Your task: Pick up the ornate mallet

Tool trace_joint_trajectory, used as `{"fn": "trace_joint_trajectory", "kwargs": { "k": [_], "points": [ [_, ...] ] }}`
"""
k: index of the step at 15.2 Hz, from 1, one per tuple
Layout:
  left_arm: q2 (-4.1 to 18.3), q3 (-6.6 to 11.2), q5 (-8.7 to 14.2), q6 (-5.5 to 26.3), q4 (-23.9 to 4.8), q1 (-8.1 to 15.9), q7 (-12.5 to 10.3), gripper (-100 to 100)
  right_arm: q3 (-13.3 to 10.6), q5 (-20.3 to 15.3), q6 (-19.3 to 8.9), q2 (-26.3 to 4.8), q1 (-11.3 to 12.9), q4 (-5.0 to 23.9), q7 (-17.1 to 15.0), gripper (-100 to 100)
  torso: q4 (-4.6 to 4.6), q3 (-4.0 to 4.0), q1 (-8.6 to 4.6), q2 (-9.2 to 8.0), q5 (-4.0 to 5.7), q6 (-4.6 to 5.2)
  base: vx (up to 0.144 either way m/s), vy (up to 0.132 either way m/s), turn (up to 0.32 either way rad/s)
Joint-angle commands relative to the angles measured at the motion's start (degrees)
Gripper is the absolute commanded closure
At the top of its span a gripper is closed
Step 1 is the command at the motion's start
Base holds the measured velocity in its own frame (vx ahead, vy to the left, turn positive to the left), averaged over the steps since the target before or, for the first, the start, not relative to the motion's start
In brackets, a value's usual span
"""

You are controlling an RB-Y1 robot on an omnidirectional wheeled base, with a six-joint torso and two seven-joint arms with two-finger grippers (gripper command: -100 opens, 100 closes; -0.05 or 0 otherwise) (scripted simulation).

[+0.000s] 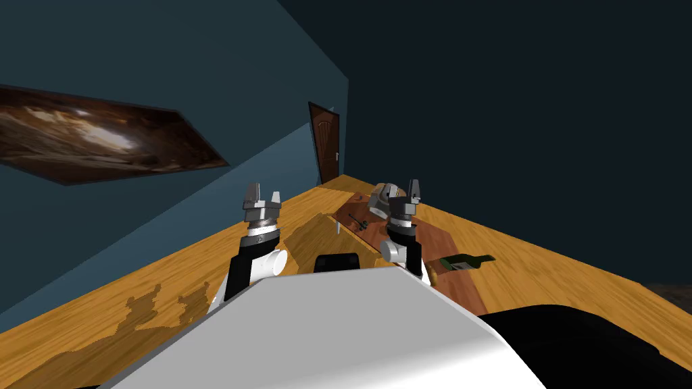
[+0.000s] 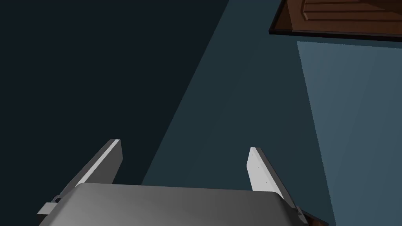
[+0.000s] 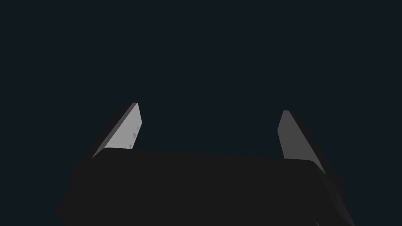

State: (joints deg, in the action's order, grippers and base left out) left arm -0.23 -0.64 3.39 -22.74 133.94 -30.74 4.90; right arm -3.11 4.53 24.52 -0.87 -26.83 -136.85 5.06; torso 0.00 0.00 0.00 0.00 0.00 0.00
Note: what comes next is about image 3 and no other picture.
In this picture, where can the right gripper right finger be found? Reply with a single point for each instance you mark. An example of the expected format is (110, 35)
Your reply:
(296, 141)

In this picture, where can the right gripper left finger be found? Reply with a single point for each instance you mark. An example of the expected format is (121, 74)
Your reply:
(125, 133)

